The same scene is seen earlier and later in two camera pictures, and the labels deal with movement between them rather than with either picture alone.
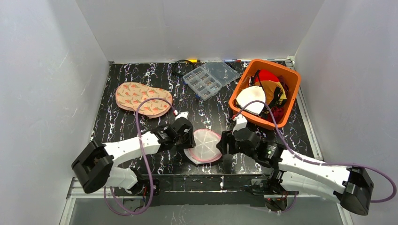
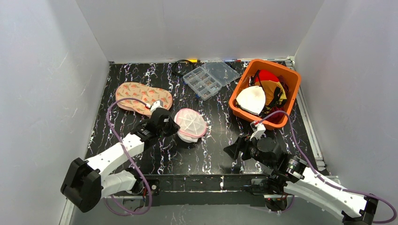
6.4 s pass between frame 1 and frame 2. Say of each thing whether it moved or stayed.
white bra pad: stayed
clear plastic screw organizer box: stayed
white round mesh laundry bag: moved
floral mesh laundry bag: stayed
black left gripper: moved
